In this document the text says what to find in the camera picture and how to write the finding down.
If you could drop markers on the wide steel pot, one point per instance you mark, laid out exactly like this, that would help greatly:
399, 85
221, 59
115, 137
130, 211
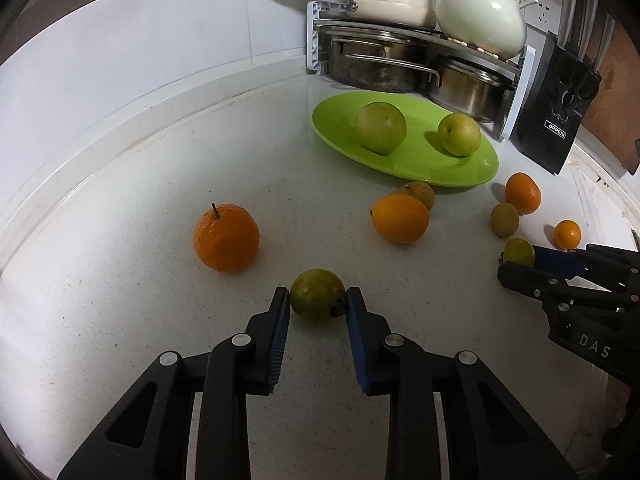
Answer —
370, 67

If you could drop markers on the small olive fruit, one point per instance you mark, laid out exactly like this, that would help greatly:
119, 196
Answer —
504, 219

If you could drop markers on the beaded trivet mat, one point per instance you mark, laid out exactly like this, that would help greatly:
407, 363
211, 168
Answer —
475, 47

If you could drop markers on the brown wooden panel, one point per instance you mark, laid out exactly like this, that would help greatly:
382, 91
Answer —
620, 100

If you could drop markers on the small green fruit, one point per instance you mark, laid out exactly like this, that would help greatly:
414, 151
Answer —
517, 251

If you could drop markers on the brown round fruit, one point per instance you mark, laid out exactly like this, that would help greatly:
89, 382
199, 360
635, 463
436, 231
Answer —
420, 190

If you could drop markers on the grey and white pot rack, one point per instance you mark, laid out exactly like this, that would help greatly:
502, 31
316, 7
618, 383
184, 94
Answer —
316, 35

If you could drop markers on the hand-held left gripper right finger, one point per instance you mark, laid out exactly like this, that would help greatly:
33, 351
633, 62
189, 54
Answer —
357, 345

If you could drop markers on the white wall socket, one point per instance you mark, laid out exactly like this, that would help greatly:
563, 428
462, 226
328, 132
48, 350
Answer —
550, 12

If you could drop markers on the black kitchen scissors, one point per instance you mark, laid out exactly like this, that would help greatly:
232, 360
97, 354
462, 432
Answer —
572, 95

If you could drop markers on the black knife block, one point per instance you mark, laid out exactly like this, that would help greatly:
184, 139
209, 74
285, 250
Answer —
545, 125

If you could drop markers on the white ceramic pot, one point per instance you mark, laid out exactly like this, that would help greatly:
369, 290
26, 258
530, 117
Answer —
480, 12

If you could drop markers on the round green fruit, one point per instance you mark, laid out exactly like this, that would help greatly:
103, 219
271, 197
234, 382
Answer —
315, 295

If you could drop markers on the large green fruit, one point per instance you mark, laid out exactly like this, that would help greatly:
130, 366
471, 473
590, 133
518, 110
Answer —
380, 127

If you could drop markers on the green oval plate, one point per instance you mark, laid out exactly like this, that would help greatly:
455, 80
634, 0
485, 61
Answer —
420, 165

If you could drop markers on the large rough orange with stem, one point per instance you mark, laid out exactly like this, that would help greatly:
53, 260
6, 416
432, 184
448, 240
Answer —
226, 240

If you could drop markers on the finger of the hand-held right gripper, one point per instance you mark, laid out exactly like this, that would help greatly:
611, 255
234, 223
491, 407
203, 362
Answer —
555, 260
520, 279

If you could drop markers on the smooth orange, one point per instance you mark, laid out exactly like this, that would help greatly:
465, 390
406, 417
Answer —
400, 220

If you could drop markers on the medium tangerine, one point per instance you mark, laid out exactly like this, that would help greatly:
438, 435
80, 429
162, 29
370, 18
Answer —
522, 192

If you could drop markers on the medium green fruit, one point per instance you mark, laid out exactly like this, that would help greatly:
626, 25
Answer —
459, 134

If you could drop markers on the small tangerine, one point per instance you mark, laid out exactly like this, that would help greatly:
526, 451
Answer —
568, 234

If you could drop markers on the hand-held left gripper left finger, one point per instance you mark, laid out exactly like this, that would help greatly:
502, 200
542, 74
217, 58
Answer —
280, 340

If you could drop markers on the small steel pot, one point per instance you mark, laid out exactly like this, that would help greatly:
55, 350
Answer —
465, 90

